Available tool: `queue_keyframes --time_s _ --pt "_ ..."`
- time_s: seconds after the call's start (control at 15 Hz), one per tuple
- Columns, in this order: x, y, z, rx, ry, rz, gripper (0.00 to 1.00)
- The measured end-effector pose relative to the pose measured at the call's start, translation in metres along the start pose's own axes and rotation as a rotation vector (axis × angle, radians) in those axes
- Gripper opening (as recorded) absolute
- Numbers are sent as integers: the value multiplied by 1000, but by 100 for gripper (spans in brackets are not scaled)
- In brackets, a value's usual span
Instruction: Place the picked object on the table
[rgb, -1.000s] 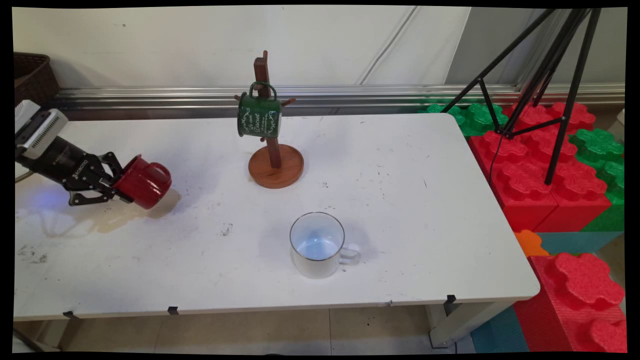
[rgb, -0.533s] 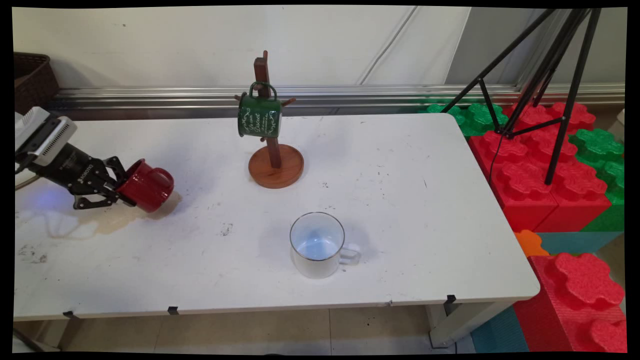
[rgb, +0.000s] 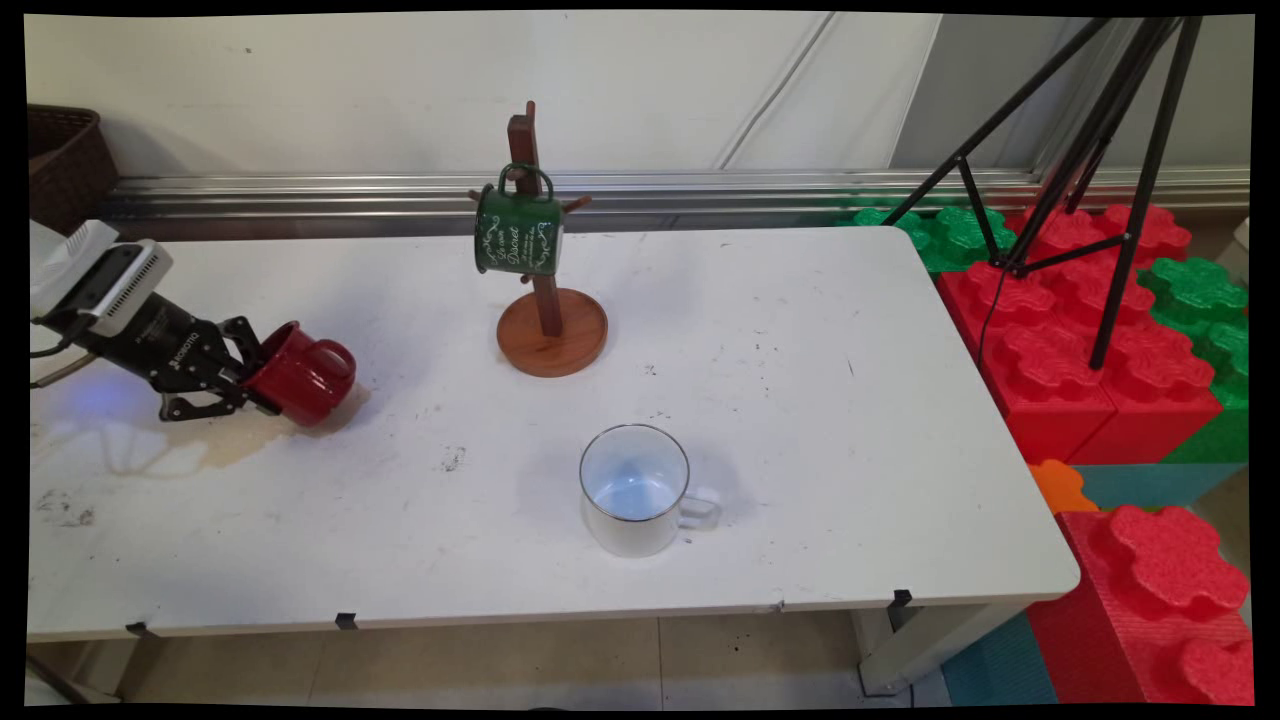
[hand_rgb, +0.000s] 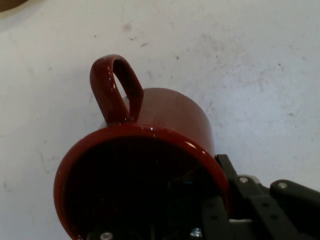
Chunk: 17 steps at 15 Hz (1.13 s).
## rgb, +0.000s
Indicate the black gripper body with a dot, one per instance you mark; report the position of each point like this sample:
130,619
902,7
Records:
160,345

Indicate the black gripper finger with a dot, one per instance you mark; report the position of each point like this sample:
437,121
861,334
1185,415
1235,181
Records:
243,345
215,397

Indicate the red enamel mug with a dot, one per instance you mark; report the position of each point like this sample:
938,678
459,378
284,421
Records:
300,380

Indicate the green enamel mug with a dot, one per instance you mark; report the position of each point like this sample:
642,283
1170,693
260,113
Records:
517,235

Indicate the brown wicker basket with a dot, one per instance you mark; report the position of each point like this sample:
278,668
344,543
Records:
65,160

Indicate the wooden mug tree stand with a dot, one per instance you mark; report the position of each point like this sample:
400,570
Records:
560,335

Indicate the white enamel mug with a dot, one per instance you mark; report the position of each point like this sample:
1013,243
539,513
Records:
632,490

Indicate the green foam block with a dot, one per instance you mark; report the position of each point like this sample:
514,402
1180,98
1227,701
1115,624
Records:
1200,295
950,235

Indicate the white table leg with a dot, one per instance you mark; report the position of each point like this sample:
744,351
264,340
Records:
930,645

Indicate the large red foam block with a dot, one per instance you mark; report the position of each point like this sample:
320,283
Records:
1060,380

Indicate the teal foam mat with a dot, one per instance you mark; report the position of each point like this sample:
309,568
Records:
1000,665
1160,485

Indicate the orange foam piece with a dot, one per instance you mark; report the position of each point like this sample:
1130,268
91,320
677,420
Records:
1058,485

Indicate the black tripod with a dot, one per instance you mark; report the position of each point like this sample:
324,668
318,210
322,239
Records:
1150,150

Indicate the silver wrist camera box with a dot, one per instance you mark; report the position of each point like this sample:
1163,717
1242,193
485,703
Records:
120,280

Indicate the aluminium wall rail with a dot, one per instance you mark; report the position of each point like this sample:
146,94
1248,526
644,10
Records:
750,190

